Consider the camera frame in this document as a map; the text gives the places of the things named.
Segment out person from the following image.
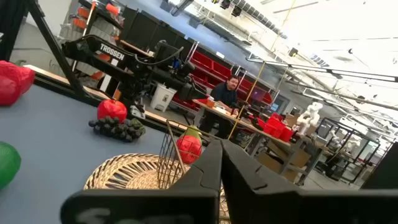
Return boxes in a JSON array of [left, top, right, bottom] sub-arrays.
[[198, 74, 242, 139]]

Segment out red bell pepper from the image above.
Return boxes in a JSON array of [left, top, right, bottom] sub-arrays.
[[0, 60, 23, 107]]

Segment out small red fruit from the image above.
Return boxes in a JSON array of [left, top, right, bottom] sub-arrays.
[[176, 134, 203, 165]]

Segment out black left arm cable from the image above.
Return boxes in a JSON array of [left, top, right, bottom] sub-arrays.
[[134, 45, 185, 67]]

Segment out white trash bin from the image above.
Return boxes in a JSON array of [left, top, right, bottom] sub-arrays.
[[150, 83, 177, 113]]

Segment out plywood side board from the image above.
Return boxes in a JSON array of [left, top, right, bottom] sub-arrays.
[[23, 63, 189, 130]]

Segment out shelf with orange grey items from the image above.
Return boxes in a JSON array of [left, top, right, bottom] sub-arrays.
[[58, 0, 125, 94]]

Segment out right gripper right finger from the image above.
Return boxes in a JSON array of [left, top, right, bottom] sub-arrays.
[[221, 139, 398, 224]]

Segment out white humanoid figure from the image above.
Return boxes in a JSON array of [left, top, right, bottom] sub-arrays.
[[297, 101, 324, 136]]

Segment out wooden top workbench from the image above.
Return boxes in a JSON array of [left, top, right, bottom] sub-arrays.
[[192, 98, 324, 184]]

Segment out long ceiling light bar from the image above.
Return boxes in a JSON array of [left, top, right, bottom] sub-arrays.
[[245, 57, 398, 83]]

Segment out yellow hanging cable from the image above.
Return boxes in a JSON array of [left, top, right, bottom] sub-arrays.
[[228, 0, 296, 140]]

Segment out wire basket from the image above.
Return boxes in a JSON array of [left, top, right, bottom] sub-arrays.
[[157, 119, 222, 190]]

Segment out dark green round fruit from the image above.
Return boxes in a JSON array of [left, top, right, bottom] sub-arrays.
[[0, 141, 22, 190]]

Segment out black cabinet row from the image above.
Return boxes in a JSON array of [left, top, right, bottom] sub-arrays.
[[119, 6, 193, 60]]

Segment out woven wicker basket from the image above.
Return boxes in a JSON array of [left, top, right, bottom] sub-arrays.
[[83, 152, 231, 224]]

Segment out black robot cell frame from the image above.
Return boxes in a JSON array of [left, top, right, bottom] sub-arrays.
[[317, 117, 382, 184]]

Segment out cardboard boxes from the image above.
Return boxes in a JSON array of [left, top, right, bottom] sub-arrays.
[[257, 149, 312, 183]]

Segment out red bin storage rack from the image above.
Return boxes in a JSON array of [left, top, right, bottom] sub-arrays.
[[172, 49, 274, 110]]

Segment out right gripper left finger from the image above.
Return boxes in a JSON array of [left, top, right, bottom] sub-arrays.
[[60, 139, 223, 224]]

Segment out blue table mat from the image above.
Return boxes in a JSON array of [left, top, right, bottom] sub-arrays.
[[0, 83, 224, 224]]

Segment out green pear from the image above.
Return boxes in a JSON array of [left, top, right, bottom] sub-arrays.
[[183, 124, 203, 144]]

